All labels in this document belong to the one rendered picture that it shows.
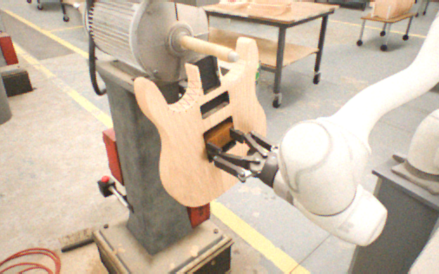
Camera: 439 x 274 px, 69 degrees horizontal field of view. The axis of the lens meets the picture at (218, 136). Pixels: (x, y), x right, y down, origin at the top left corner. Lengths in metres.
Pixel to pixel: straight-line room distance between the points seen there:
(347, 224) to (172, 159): 0.39
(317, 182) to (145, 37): 0.61
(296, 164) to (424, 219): 1.03
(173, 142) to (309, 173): 0.37
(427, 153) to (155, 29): 1.02
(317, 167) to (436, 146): 0.94
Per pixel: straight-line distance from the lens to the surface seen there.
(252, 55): 0.83
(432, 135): 1.35
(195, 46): 0.87
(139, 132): 1.17
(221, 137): 0.83
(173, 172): 0.78
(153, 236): 1.49
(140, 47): 0.90
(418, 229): 1.48
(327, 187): 0.48
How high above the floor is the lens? 1.48
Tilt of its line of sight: 31 degrees down
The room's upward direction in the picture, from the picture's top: straight up
